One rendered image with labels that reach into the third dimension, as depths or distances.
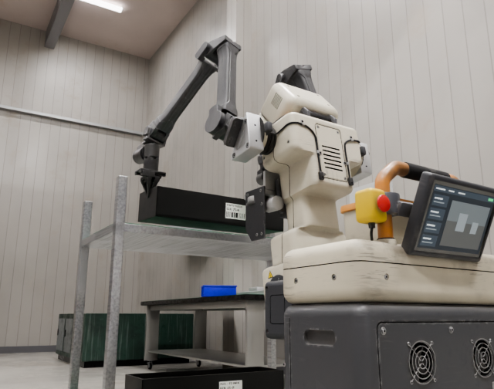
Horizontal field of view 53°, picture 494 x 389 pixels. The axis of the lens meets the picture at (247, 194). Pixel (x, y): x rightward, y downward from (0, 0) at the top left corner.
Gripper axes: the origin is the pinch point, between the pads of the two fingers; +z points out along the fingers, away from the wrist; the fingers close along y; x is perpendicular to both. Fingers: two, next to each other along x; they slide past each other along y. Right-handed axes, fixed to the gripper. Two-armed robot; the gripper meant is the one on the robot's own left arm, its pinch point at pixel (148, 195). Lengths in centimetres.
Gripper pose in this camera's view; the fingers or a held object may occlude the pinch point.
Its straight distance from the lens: 187.9
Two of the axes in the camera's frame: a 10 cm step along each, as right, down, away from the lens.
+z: -0.2, 9.7, -2.3
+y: -8.3, -1.4, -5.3
